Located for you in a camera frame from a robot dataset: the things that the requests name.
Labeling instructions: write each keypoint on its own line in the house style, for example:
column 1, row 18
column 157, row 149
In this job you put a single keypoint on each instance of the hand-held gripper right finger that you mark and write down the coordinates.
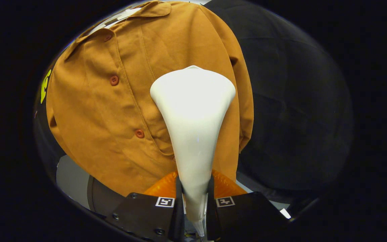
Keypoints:
column 244, row 215

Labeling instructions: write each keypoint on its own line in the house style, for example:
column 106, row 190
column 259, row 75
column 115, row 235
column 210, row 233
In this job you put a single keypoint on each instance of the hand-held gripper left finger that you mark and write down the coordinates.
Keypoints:
column 146, row 215

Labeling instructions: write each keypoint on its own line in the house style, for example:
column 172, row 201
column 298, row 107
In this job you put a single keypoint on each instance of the orange button shirt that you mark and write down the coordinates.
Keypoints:
column 113, row 117

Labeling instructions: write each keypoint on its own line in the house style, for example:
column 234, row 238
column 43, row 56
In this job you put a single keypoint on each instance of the white paper sheet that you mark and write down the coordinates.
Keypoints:
column 285, row 213

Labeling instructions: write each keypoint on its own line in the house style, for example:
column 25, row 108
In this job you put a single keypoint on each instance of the black backdrop cloth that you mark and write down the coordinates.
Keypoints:
column 291, row 101

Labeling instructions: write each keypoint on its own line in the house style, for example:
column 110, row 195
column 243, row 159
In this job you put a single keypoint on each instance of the white mannequin torso hanger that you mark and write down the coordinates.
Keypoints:
column 119, row 15

